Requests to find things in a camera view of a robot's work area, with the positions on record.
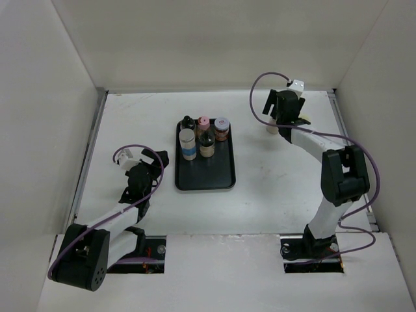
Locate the black pump cap spice bottle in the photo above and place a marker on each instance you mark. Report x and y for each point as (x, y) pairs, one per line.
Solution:
(187, 123)

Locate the black plastic tray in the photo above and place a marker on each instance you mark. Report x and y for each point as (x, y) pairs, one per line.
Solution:
(213, 173)

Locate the black cap grinder bottle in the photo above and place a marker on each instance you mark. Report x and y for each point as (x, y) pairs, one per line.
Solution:
(272, 127)

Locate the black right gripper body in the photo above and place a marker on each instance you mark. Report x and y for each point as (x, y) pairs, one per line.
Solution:
(301, 103)

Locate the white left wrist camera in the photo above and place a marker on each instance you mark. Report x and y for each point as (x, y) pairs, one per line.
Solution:
(125, 159)

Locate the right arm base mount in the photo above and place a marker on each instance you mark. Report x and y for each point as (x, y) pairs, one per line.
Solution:
(312, 260)

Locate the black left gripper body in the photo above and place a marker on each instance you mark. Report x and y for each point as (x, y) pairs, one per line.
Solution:
(153, 173)

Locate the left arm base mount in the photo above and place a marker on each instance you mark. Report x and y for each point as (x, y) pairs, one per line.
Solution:
(148, 258)

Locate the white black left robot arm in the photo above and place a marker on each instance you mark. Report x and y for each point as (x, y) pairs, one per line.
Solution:
(114, 243)

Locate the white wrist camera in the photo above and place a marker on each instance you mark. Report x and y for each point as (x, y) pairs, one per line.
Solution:
(296, 86)
(125, 159)

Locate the yellow cap spice bottle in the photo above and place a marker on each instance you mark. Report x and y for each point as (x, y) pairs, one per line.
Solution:
(304, 116)

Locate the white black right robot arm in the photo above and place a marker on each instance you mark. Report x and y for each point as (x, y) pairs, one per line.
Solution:
(343, 179)

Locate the pink cap spice bottle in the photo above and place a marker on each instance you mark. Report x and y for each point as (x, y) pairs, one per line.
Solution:
(203, 124)

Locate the small black round cap bottle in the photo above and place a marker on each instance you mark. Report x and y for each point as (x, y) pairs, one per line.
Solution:
(207, 144)

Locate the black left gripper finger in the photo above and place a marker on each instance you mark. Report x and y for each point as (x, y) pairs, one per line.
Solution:
(161, 163)
(155, 156)

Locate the blue label white bead bottle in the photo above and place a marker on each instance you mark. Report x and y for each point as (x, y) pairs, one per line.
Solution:
(188, 144)

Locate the white lid red label jar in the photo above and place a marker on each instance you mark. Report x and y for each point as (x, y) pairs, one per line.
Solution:
(221, 129)

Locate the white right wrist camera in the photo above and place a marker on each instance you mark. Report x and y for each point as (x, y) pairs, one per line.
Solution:
(296, 86)

